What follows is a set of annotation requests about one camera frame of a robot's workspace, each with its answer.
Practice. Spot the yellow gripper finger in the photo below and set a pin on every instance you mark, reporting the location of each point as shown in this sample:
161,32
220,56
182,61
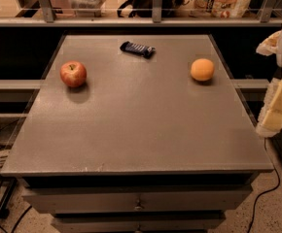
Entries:
270,117
269,45

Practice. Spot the orange fruit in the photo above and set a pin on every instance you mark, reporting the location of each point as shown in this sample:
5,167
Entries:
202,70

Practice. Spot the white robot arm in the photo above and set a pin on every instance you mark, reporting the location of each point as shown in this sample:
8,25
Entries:
279,53

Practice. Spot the red apple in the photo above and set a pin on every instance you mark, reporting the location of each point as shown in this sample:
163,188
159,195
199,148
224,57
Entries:
73,73

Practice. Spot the black bag on shelf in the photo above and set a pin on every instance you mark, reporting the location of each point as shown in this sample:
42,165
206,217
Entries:
144,8

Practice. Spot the dark blue snack bar wrapper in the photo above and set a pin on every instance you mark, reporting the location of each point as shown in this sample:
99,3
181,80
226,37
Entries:
137,49

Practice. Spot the grey drawer cabinet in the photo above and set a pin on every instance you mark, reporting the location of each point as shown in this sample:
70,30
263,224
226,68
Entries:
137,122

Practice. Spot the upper drawer with knob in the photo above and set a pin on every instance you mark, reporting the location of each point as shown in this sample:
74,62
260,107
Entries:
135,199

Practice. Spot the drawer with knob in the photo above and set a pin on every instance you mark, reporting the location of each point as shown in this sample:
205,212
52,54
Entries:
135,199
138,222

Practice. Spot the clear plastic container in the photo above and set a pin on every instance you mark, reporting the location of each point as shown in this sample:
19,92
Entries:
87,8

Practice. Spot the grey metal railing shelf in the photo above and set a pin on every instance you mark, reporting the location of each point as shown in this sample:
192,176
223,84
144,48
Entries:
60,13

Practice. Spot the lower drawer with knob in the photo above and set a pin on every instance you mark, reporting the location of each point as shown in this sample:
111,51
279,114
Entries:
138,222

